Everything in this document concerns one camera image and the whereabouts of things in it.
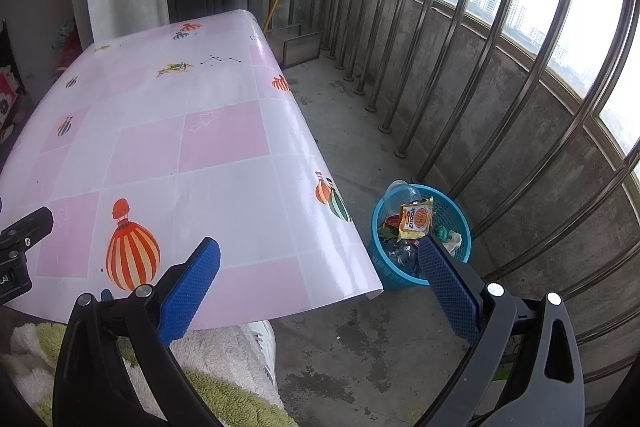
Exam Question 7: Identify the yellow cookie packet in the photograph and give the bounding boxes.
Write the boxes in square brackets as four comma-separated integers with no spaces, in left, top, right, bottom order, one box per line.
[397,197,435,242]

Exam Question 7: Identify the metal balcony railing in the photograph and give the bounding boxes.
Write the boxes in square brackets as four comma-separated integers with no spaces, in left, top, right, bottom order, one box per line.
[167,0,640,413]

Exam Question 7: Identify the green and white fleece robe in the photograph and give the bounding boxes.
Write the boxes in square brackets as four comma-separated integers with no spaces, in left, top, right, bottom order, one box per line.
[0,322,296,427]

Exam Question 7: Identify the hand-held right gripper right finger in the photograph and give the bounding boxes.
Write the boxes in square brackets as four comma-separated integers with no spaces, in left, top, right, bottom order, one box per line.
[415,237,586,427]

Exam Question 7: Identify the white sneaker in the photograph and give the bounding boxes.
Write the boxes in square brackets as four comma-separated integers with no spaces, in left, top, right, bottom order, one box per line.
[235,319,278,408]

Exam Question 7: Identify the pink floral cloth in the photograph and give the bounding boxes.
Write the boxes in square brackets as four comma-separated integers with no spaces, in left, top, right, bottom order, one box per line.
[0,19,23,142]

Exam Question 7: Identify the metal dustpan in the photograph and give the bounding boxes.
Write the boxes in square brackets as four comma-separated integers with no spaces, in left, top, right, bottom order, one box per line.
[267,23,323,68]

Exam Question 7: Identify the clear plastic cup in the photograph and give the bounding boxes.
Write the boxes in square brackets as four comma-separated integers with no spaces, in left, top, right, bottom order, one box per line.
[384,179,422,218]

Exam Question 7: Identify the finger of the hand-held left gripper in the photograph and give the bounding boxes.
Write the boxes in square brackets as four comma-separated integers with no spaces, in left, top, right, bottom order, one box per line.
[0,206,54,258]

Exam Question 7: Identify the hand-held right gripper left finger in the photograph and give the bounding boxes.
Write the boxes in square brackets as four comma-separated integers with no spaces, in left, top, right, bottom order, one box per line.
[51,237,222,427]

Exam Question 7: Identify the blue plastic mesh basket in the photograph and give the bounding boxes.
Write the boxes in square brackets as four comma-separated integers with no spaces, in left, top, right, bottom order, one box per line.
[370,183,472,292]

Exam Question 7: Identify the clear plastic wrap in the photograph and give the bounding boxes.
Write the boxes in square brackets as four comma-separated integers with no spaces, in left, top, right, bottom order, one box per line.
[381,238,422,279]

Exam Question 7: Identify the printed plastic tablecloth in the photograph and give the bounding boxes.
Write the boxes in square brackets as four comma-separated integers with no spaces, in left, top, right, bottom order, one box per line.
[0,9,385,332]

